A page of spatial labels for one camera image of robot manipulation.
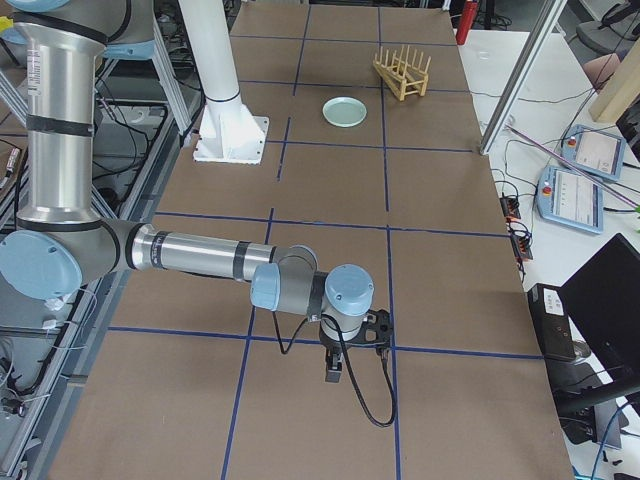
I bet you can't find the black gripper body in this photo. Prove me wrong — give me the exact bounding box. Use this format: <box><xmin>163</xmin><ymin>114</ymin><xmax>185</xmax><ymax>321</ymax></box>
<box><xmin>319</xmin><ymin>331</ymin><xmax>348</xmax><ymax>364</ymax></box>

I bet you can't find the light green plate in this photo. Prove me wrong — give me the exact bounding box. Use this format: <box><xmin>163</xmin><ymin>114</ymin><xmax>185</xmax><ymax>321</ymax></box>
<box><xmin>322</xmin><ymin>96</ymin><xmax>367</xmax><ymax>128</ymax></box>

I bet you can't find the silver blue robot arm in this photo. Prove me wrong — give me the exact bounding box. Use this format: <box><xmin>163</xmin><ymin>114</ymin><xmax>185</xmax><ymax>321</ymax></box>
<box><xmin>1</xmin><ymin>1</ymin><xmax>392</xmax><ymax>382</ymax></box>

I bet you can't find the wooden plate rack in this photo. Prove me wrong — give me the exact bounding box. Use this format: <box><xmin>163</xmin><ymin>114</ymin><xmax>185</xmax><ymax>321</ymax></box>
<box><xmin>372</xmin><ymin>45</ymin><xmax>431</xmax><ymax>102</ymax></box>

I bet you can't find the black box with label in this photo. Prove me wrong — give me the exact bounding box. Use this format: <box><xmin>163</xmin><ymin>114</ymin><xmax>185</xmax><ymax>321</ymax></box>
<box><xmin>527</xmin><ymin>283</ymin><xmax>575</xmax><ymax>362</ymax></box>

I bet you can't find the black laptop computer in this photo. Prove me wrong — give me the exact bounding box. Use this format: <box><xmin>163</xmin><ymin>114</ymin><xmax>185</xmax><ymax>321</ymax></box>
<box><xmin>560</xmin><ymin>233</ymin><xmax>640</xmax><ymax>379</ymax></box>

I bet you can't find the near blue teach pendant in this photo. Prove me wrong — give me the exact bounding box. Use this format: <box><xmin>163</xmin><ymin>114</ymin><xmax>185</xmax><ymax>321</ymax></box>
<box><xmin>536</xmin><ymin>166</ymin><xmax>604</xmax><ymax>234</ymax></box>

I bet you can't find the blue teach pendant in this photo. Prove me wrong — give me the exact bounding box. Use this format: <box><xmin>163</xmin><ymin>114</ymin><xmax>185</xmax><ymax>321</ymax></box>
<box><xmin>561</xmin><ymin>124</ymin><xmax>626</xmax><ymax>181</ymax></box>
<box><xmin>536</xmin><ymin>166</ymin><xmax>604</xmax><ymax>234</ymax></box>

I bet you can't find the far blue teach pendant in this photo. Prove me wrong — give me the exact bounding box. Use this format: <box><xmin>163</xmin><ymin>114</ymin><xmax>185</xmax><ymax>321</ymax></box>
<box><xmin>561</xmin><ymin>124</ymin><xmax>626</xmax><ymax>181</ymax></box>

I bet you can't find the red cylinder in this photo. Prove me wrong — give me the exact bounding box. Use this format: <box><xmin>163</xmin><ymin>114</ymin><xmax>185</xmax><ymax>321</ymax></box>
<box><xmin>456</xmin><ymin>0</ymin><xmax>478</xmax><ymax>46</ymax></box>

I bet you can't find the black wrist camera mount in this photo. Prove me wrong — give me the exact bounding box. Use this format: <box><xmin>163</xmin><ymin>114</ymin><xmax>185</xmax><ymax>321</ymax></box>
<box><xmin>363</xmin><ymin>309</ymin><xmax>394</xmax><ymax>357</ymax></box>

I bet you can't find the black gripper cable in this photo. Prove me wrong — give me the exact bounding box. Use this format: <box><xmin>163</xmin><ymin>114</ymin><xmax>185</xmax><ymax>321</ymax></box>
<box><xmin>272</xmin><ymin>309</ymin><xmax>400</xmax><ymax>429</ymax></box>

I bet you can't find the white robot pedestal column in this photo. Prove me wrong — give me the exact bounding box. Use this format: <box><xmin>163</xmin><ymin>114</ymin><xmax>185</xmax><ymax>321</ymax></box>
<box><xmin>179</xmin><ymin>0</ymin><xmax>269</xmax><ymax>165</ymax></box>

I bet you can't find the aluminium frame post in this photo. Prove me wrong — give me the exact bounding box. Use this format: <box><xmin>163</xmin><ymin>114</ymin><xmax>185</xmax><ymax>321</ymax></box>
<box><xmin>479</xmin><ymin>0</ymin><xmax>567</xmax><ymax>155</ymax></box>

